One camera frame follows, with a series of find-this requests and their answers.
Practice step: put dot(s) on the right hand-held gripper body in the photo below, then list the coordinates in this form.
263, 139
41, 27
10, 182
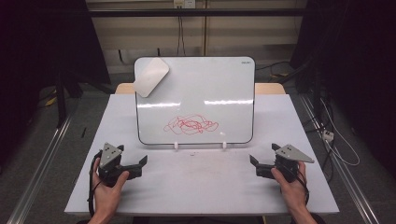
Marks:
289, 155

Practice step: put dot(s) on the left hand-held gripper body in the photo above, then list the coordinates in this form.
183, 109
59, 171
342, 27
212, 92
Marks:
109, 155

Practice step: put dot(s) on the white whiteboard eraser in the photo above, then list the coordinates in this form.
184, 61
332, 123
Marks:
151, 77

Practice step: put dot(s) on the person's right hand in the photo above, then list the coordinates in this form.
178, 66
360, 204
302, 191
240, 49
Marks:
294, 193

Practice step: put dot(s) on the person's left hand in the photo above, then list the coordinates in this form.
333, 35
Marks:
106, 196

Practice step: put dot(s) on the white whiteboard stand clip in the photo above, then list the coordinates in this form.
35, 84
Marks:
224, 145
176, 145

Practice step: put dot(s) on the black marker pen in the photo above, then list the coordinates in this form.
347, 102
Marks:
83, 132

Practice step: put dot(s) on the white power strip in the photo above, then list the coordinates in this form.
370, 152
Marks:
328, 135

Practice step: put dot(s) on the wooden table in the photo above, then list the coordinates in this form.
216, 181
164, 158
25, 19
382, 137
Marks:
269, 88

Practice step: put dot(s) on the black metal stand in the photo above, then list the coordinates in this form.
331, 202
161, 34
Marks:
60, 99

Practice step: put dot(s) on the black curtain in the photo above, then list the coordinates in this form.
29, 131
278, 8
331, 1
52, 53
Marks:
37, 62
358, 62

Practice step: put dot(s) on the thin vertical pipe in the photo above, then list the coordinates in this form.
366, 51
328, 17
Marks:
205, 28

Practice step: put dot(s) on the black horizontal bar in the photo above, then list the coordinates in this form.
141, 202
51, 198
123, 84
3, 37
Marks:
199, 12

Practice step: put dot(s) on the aluminium floor rail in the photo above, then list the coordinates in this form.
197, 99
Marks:
40, 168
348, 183

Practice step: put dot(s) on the white whiteboard black frame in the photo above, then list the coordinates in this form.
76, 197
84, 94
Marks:
199, 87

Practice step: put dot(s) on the white wall outlet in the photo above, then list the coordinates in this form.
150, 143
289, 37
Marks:
184, 3

